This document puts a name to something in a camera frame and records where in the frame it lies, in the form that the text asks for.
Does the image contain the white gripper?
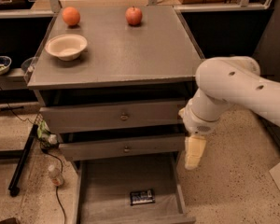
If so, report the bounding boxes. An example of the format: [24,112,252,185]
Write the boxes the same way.
[178,105,218,170]

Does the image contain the dark blue rxbar wrapper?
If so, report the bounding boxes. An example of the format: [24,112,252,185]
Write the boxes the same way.
[130,189,155,206]

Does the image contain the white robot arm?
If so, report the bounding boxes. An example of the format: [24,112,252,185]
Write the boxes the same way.
[178,56,280,170]

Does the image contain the grey drawer cabinet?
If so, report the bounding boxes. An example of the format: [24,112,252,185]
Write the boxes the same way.
[26,5,206,165]

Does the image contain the grey open bottom drawer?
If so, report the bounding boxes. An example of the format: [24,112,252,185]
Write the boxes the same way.
[72,153,196,224]

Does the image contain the grey middle drawer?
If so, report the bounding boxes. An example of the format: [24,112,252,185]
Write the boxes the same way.
[60,134,185,161]

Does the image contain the grey top drawer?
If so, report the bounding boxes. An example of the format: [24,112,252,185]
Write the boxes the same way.
[40,99,185,133]

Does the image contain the clear plastic bottle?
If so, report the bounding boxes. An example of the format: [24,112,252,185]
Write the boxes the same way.
[48,165,63,187]

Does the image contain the red apple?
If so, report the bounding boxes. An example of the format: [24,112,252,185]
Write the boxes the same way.
[125,7,143,26]

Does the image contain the green white bottle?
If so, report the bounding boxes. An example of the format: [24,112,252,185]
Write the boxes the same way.
[37,120,59,147]

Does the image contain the white paper bowl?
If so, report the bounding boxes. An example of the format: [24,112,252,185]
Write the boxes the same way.
[45,35,88,61]

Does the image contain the clear plastic cup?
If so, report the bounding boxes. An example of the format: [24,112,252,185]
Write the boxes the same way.
[21,57,38,73]

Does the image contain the black wheeled stand leg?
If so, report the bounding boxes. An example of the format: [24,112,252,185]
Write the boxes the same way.
[8,124,37,197]

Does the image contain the black floor cable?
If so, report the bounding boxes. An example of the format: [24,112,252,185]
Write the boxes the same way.
[0,77,67,224]

